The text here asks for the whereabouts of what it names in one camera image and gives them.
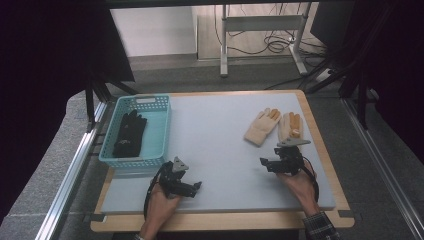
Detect beige knit glove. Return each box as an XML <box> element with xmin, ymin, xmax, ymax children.
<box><xmin>277</xmin><ymin>112</ymin><xmax>304</xmax><ymax>143</ymax></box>
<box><xmin>243</xmin><ymin>107</ymin><xmax>282</xmax><ymax>148</ymax></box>

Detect white metal desk frame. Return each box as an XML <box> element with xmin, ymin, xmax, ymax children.
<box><xmin>219</xmin><ymin>3</ymin><xmax>310</xmax><ymax>78</ymax></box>

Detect grey foam mat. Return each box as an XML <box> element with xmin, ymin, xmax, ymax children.
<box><xmin>100</xmin><ymin>92</ymin><xmax>337</xmax><ymax>215</ymax></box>

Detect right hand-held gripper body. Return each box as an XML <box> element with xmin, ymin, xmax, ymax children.
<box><xmin>268</xmin><ymin>136</ymin><xmax>312</xmax><ymax>177</ymax></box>

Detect white panel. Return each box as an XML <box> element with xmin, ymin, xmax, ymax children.
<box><xmin>109</xmin><ymin>6</ymin><xmax>198</xmax><ymax>58</ymax></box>

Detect turquoise plastic basket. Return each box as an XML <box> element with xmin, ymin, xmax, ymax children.
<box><xmin>98</xmin><ymin>94</ymin><xmax>172</xmax><ymax>170</ymax></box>

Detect person's left hand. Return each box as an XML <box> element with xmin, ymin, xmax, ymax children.
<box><xmin>143</xmin><ymin>186</ymin><xmax>183</xmax><ymax>234</ymax></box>

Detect wooden table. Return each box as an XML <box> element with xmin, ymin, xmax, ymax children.
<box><xmin>90</xmin><ymin>89</ymin><xmax>355</xmax><ymax>233</ymax></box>

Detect aluminium rail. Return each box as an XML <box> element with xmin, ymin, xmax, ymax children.
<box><xmin>34</xmin><ymin>101</ymin><xmax>108</xmax><ymax>240</ymax></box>
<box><xmin>341</xmin><ymin>97</ymin><xmax>424</xmax><ymax>240</ymax></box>

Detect person's right hand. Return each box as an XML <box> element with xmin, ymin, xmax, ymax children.
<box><xmin>276</xmin><ymin>163</ymin><xmax>321</xmax><ymax>217</ymax></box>

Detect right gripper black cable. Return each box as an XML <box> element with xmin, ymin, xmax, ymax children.
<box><xmin>301</xmin><ymin>156</ymin><xmax>320</xmax><ymax>204</ymax></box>

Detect dark curtain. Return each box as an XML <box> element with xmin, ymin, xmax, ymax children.
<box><xmin>0</xmin><ymin>0</ymin><xmax>136</xmax><ymax>223</ymax></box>
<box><xmin>333</xmin><ymin>0</ymin><xmax>424</xmax><ymax>161</ymax></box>

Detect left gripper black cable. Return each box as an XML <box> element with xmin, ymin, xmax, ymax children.
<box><xmin>143</xmin><ymin>162</ymin><xmax>174</xmax><ymax>222</ymax></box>

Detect white power strip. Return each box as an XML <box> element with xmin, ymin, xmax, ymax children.
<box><xmin>314</xmin><ymin>67</ymin><xmax>334</xmax><ymax>84</ymax></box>

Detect black tripod stand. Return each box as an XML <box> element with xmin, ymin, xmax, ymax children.
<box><xmin>305</xmin><ymin>3</ymin><xmax>374</xmax><ymax>131</ymax></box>

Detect black floor cables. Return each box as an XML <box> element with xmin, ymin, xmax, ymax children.
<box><xmin>213</xmin><ymin>3</ymin><xmax>329</xmax><ymax>68</ymax></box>

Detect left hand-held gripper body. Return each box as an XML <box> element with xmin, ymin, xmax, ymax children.
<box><xmin>157</xmin><ymin>156</ymin><xmax>194</xmax><ymax>200</ymax></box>

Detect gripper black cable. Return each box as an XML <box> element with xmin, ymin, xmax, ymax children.
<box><xmin>143</xmin><ymin>162</ymin><xmax>174</xmax><ymax>222</ymax></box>
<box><xmin>301</xmin><ymin>156</ymin><xmax>320</xmax><ymax>204</ymax></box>

